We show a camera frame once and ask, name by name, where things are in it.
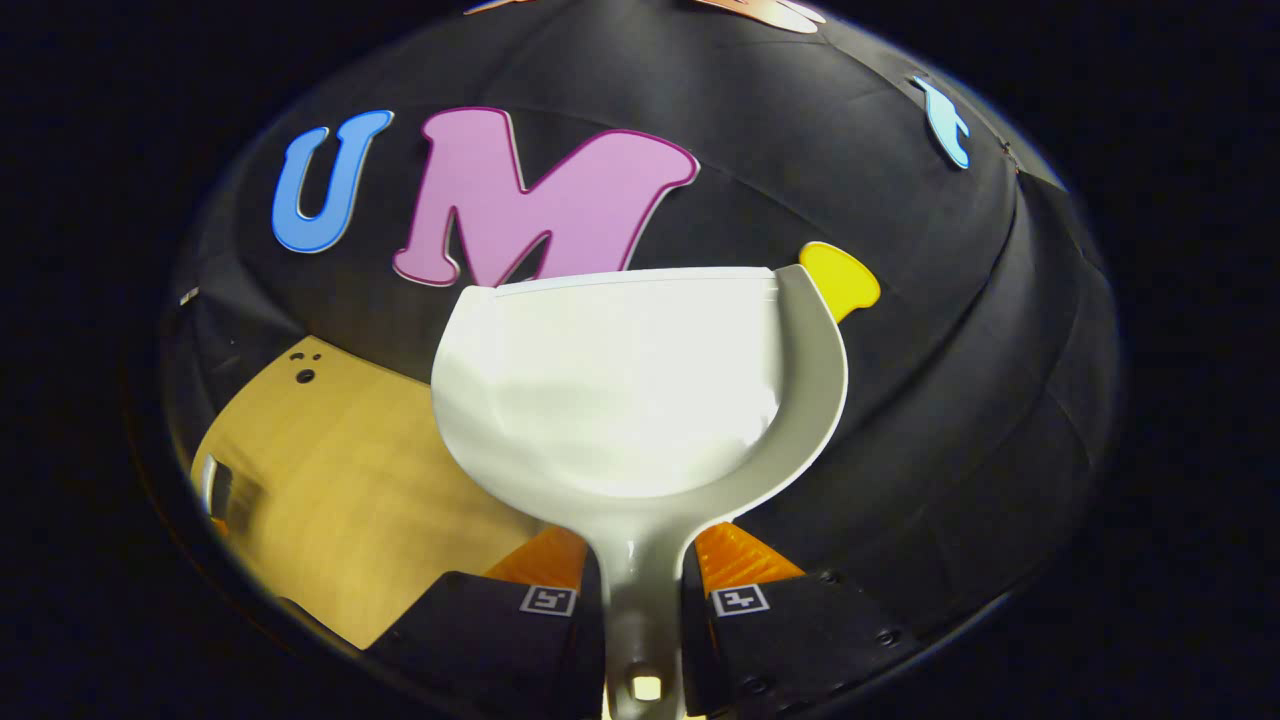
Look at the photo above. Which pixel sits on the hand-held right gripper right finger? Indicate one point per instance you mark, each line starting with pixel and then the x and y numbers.
pixel 800 640

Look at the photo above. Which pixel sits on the white dustpan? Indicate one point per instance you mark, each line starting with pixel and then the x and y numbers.
pixel 620 400

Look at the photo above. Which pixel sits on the black backdrop cloth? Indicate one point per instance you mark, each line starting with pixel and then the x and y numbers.
pixel 900 400

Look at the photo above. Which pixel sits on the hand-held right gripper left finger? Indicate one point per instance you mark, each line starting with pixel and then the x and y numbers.
pixel 480 640

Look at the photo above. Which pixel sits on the wooden desktop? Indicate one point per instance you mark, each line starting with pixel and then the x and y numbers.
pixel 340 480

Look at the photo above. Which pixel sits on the small white broom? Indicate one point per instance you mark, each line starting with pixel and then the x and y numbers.
pixel 207 485

